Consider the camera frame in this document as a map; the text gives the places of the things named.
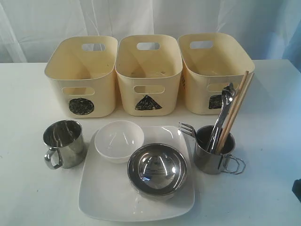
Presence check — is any steel fork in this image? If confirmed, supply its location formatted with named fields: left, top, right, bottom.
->
left=178, top=122, right=196, bottom=138

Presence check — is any wooden chopstick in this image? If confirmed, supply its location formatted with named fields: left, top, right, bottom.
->
left=221, top=72, right=254, bottom=151
left=216, top=71, right=249, bottom=154

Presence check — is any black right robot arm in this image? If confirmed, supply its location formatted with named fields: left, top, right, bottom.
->
left=292, top=179, right=301, bottom=199

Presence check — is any white plastic bowl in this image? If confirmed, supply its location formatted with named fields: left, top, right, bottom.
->
left=94, top=121, right=144, bottom=163

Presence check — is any cream bin with triangle mark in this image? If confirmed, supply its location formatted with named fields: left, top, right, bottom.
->
left=115, top=34, right=182, bottom=116

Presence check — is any stainless steel bowl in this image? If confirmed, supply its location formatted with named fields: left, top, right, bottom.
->
left=127, top=143, right=189, bottom=202

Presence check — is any cream bin with square mark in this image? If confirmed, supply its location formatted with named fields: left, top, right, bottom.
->
left=178, top=33, right=255, bottom=115

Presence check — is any cream bin with circle mark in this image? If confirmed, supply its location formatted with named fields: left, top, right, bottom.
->
left=44, top=36, right=118, bottom=118

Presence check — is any white backdrop curtain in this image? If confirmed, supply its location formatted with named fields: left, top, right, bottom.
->
left=0, top=0, right=301, bottom=68

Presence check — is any steel cup with wire handle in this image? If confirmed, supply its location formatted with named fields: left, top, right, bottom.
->
left=193, top=125, right=246, bottom=175

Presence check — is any steel mug with solid handle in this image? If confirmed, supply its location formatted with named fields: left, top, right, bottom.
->
left=43, top=120, right=87, bottom=170

